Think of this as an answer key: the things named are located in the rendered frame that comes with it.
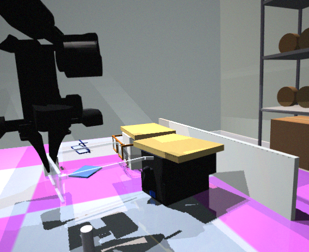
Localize white flat panel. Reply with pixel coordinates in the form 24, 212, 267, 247
158, 118, 299, 221

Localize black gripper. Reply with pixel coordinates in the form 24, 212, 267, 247
0, 78, 103, 173

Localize orange-framed glasses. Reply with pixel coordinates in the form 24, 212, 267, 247
112, 134, 133, 160

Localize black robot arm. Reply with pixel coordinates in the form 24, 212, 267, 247
0, 0, 102, 132

